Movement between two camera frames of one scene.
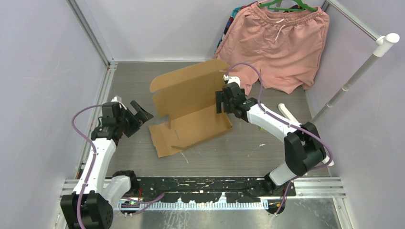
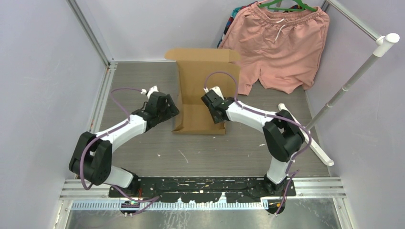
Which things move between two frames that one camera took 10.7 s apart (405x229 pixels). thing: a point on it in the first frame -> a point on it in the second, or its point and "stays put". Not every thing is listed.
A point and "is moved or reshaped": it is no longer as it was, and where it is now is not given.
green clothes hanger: x=267 y=4 stays put
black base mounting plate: x=244 y=190 stays put
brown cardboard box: x=186 y=101 is moved or reshaped
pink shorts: x=286 y=46 stays put
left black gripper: x=138 y=119 -> x=172 y=110
